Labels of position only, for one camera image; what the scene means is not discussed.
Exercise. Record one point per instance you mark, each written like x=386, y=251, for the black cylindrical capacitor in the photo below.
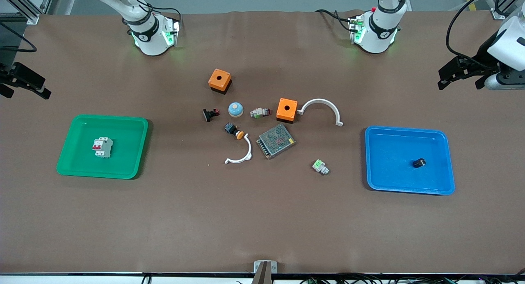
x=419, y=163

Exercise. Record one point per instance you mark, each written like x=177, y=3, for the large white curved bracket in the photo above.
x=322, y=101

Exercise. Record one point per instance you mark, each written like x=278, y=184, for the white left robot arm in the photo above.
x=381, y=27

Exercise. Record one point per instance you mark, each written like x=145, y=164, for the green white push button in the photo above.
x=320, y=167

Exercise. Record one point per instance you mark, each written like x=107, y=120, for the black button yellow cap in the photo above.
x=233, y=130

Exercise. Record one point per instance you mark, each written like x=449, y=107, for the aluminium frame profile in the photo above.
x=506, y=5
x=28, y=7

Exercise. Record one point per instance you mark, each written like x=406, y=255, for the red white switch module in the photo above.
x=259, y=113

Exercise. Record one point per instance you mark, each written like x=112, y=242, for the blue plastic tray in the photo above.
x=393, y=161

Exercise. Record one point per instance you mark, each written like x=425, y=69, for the green plastic tray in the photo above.
x=123, y=152

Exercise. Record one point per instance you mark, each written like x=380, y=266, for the black push button red cap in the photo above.
x=211, y=114

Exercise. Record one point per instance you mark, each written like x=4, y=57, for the small white curved bracket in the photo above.
x=247, y=150

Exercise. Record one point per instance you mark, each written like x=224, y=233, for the white circuit breaker red switch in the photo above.
x=102, y=147

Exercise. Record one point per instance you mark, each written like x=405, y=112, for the orange button box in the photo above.
x=287, y=109
x=219, y=79

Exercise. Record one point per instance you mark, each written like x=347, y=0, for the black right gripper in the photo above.
x=5, y=76

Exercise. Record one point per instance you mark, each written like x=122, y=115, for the blue white dome button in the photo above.
x=236, y=110

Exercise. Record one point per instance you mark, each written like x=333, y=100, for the metal mesh power supply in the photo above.
x=276, y=141

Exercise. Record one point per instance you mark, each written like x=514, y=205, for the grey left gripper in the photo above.
x=482, y=59

